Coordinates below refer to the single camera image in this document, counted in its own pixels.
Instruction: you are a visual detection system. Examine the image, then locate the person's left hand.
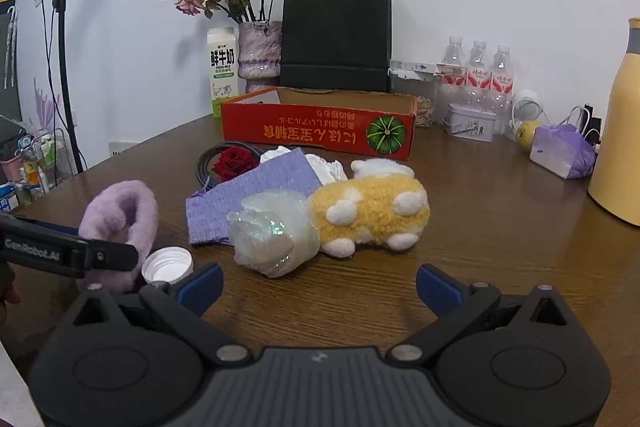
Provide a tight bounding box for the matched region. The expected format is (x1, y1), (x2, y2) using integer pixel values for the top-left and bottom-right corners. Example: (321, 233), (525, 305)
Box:
(0, 263), (22, 325)

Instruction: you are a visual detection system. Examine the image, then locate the white tin box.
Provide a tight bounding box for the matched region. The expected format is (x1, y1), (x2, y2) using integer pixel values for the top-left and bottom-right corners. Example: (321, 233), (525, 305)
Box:
(442, 103), (497, 142)

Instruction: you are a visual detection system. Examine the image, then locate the green apple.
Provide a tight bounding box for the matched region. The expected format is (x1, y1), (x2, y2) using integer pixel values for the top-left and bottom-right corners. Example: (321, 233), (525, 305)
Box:
(515, 120), (544, 148)

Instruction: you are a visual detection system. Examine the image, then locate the purple knitted cloth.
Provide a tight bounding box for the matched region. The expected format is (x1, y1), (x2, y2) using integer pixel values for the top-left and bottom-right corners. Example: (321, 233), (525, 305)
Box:
(185, 148), (323, 247)

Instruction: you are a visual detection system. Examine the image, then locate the white flat carton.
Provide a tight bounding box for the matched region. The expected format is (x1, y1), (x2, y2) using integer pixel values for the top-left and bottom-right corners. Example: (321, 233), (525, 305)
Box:
(389, 59), (468, 82)

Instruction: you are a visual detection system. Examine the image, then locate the purple fuzzy slipper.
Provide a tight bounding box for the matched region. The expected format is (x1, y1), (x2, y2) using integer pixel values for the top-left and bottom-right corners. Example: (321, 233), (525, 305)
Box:
(79, 181), (160, 294)

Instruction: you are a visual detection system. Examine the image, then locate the white bottle cap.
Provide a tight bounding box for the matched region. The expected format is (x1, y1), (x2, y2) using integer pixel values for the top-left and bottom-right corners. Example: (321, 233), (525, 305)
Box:
(141, 247), (194, 286)

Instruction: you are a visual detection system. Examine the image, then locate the yellow thermos bottle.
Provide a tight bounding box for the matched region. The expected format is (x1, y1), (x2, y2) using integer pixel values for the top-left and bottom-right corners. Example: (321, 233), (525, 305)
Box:
(587, 18), (640, 228)

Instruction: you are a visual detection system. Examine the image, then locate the clear plastic bag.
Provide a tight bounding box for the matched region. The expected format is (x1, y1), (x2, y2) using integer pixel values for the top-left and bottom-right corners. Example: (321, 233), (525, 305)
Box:
(227, 189), (321, 279)

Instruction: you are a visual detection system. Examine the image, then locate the black paper bag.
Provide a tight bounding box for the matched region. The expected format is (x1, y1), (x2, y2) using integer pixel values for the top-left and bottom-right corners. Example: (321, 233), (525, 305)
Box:
(280, 0), (393, 94)

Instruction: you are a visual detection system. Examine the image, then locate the clear water bottle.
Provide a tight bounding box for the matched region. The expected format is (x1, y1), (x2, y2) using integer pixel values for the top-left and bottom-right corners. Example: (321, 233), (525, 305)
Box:
(487, 44), (516, 136)
(436, 36), (469, 124)
(465, 39), (493, 112)

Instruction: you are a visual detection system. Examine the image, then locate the white charger cable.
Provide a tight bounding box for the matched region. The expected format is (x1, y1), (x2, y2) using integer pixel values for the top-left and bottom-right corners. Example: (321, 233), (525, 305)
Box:
(567, 104), (603, 148)

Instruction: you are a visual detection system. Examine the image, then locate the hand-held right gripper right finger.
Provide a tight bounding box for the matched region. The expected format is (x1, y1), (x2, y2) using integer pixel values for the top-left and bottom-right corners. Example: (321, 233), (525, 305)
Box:
(387, 263), (568, 365)

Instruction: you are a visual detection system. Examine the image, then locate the black light stand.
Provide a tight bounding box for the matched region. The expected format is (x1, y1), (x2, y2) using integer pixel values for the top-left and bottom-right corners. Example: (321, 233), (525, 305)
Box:
(51, 0), (86, 178)

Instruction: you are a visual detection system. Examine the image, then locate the purple tissue pack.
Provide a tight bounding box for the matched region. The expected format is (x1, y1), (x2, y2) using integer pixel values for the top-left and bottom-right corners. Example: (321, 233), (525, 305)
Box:
(529, 123), (597, 180)

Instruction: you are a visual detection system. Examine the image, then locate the glass jar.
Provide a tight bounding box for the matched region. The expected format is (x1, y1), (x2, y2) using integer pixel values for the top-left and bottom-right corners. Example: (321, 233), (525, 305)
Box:
(416, 94), (437, 128)

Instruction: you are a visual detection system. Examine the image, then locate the red rose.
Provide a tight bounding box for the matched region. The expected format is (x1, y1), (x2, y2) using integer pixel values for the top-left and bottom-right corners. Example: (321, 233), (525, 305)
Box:
(211, 147), (261, 182)

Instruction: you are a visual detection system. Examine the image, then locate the yellow white plush toy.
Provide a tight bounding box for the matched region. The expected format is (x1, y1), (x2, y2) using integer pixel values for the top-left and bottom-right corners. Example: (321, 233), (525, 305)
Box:
(307, 159), (431, 258)

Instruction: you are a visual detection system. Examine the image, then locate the storage cart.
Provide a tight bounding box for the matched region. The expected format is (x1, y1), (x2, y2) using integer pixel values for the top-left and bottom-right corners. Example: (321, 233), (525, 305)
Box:
(0, 117), (78, 214)

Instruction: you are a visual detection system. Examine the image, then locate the white green milk carton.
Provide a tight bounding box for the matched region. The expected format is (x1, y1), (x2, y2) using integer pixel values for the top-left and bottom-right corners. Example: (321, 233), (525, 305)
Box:
(206, 27), (240, 118)

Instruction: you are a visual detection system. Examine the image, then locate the red cardboard box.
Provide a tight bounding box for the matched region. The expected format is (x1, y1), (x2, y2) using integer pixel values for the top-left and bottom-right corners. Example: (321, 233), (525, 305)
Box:
(221, 86), (418, 160)

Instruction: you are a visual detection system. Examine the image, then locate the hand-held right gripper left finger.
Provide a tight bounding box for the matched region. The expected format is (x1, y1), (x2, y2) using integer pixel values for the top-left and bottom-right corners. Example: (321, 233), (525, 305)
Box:
(72, 263), (252, 364)

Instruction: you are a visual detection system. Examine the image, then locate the small white fan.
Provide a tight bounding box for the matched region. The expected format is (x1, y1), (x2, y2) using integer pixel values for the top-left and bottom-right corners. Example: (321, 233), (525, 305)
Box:
(510, 89), (544, 130)

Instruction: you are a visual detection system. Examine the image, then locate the white crumpled tissue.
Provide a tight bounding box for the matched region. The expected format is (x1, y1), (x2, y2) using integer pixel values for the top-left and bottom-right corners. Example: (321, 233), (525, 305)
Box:
(259, 146), (348, 184)

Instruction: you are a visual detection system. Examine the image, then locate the purple white vase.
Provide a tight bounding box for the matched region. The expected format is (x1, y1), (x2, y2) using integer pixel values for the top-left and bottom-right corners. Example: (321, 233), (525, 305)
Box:
(237, 21), (283, 92)

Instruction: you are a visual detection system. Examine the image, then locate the braided grey cable coil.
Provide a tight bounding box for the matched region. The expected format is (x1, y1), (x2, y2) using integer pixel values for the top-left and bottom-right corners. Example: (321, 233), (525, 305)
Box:
(195, 141), (263, 188)

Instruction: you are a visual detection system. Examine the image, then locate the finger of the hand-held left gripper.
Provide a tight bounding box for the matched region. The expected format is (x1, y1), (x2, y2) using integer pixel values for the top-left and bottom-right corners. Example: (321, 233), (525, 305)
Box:
(0, 212), (83, 239)
(84, 242), (140, 274)

